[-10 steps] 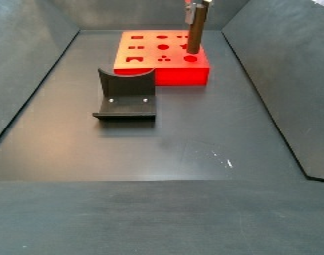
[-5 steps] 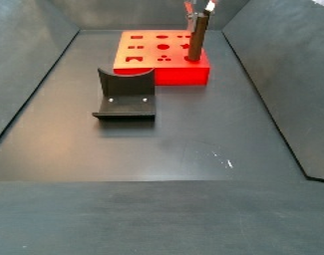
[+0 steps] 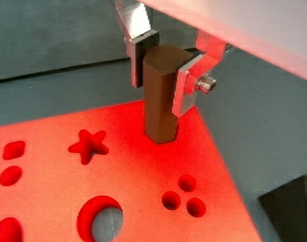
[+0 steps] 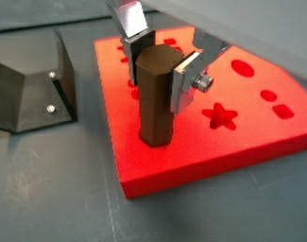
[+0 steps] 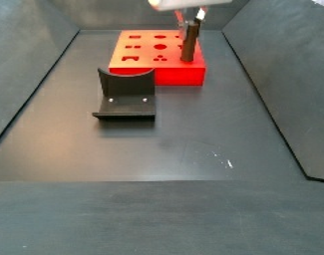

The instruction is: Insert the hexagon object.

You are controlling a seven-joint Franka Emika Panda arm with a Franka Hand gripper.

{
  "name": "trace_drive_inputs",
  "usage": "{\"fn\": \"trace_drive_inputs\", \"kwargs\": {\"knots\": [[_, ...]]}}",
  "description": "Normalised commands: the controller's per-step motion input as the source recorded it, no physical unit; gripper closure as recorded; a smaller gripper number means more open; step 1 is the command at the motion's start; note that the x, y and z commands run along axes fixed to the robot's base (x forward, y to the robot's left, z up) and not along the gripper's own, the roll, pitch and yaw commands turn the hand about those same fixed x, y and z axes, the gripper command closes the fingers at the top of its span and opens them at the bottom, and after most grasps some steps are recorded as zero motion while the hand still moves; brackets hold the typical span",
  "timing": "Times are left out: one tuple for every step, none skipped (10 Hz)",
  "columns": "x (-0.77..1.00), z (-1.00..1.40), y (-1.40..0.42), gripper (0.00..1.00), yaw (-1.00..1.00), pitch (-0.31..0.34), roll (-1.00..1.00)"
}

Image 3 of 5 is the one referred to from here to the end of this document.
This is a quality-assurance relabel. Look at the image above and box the black curved holder stand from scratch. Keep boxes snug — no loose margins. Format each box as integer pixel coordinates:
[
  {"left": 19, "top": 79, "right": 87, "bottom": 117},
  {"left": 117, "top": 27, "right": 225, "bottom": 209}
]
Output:
[{"left": 259, "top": 174, "right": 307, "bottom": 242}]

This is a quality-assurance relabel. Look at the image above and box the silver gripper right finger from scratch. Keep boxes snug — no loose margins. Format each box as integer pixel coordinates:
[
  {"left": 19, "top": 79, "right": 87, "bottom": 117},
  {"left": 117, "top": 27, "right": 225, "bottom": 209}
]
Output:
[{"left": 172, "top": 30, "right": 227, "bottom": 117}]

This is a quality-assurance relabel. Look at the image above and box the brown hexagonal peg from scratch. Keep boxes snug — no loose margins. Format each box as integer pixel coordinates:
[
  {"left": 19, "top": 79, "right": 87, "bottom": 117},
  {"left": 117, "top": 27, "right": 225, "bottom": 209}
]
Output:
[{"left": 143, "top": 44, "right": 191, "bottom": 144}]

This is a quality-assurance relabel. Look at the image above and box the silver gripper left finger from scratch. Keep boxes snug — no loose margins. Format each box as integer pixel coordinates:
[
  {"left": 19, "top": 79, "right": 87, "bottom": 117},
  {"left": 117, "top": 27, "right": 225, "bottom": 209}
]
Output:
[{"left": 113, "top": 0, "right": 159, "bottom": 88}]

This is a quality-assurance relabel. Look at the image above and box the red shape sorter block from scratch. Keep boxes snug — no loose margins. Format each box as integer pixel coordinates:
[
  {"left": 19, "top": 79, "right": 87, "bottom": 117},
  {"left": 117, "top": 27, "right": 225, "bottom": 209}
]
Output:
[{"left": 0, "top": 102, "right": 261, "bottom": 242}]

